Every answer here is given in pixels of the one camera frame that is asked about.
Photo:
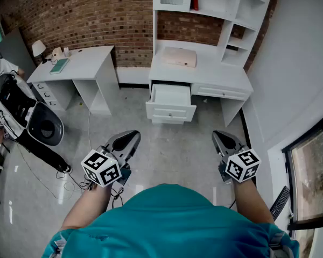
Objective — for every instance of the plain white side desk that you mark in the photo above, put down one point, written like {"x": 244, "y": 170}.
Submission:
{"x": 86, "y": 63}

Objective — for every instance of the black framed window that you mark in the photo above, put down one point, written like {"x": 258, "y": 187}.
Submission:
{"x": 312, "y": 176}

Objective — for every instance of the black white office chair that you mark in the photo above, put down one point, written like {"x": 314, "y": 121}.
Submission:
{"x": 45, "y": 128}

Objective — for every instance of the person's right forearm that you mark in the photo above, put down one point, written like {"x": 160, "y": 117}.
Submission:
{"x": 251, "y": 200}

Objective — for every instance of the green book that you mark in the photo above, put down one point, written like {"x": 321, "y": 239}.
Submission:
{"x": 59, "y": 66}

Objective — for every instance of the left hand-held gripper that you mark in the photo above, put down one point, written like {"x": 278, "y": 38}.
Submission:
{"x": 101, "y": 168}

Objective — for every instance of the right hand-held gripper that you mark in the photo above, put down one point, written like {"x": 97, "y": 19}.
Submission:
{"x": 243, "y": 167}

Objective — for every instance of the person in teal shirt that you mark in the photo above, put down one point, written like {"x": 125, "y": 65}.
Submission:
{"x": 164, "y": 224}

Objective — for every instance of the black keyboard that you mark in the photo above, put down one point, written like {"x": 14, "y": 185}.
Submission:
{"x": 281, "y": 201}

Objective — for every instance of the white shade table lamp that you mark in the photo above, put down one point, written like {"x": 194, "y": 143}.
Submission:
{"x": 38, "y": 47}

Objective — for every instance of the white desk with hutch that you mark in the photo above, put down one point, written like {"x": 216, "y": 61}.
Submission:
{"x": 218, "y": 71}

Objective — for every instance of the small white cup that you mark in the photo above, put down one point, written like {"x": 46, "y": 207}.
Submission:
{"x": 66, "y": 52}

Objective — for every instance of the grey cabinet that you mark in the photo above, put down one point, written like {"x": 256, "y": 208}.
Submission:
{"x": 13, "y": 50}

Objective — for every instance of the person's left forearm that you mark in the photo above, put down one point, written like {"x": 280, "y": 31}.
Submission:
{"x": 86, "y": 206}

